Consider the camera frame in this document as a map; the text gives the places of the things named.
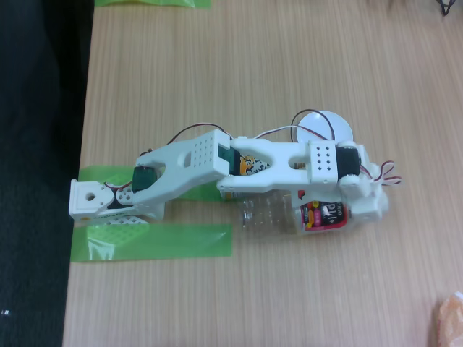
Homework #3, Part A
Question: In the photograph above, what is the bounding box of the orange plastic bag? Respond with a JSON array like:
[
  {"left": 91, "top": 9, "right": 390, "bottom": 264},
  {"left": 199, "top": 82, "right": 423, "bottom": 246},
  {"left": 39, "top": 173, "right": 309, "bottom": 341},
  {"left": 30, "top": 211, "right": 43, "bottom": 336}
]
[{"left": 432, "top": 291, "right": 463, "bottom": 347}]

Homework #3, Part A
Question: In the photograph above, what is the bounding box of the red white black servo cable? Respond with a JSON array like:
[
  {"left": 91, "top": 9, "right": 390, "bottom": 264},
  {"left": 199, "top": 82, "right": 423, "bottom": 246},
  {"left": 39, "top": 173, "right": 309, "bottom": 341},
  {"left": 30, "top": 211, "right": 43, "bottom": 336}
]
[
  {"left": 168, "top": 122, "right": 232, "bottom": 145},
  {"left": 255, "top": 109, "right": 337, "bottom": 144},
  {"left": 361, "top": 160, "right": 402, "bottom": 187},
  {"left": 104, "top": 179, "right": 133, "bottom": 192}
]

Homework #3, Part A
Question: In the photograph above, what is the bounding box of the small white round plate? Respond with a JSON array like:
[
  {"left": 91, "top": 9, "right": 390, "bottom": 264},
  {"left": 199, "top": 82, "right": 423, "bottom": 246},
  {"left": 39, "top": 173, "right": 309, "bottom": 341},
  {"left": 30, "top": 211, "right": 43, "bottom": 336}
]
[{"left": 296, "top": 109, "right": 354, "bottom": 145}]

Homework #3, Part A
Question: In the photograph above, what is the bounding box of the long green tape strip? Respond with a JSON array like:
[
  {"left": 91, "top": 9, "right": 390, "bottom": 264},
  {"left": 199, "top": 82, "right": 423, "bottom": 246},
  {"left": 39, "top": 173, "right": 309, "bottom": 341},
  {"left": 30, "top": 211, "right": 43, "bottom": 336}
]
[{"left": 70, "top": 223, "right": 233, "bottom": 264}]

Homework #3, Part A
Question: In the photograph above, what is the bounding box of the clear plastic bottle red label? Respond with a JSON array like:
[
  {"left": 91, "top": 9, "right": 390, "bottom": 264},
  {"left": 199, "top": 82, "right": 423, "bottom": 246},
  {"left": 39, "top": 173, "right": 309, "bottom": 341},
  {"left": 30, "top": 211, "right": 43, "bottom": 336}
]
[{"left": 238, "top": 191, "right": 354, "bottom": 238}]

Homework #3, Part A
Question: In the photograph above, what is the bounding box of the orange drink bottle can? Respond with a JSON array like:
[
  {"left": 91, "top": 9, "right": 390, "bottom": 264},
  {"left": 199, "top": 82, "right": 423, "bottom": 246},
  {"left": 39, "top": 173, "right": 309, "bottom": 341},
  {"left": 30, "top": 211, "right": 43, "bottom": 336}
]
[{"left": 219, "top": 155, "right": 272, "bottom": 202}]

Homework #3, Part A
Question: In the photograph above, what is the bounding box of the green tape at table edge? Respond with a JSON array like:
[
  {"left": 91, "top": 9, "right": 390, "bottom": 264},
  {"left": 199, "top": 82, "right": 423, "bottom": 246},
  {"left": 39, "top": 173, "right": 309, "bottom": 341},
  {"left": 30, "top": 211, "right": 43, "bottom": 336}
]
[{"left": 94, "top": 0, "right": 212, "bottom": 9}]

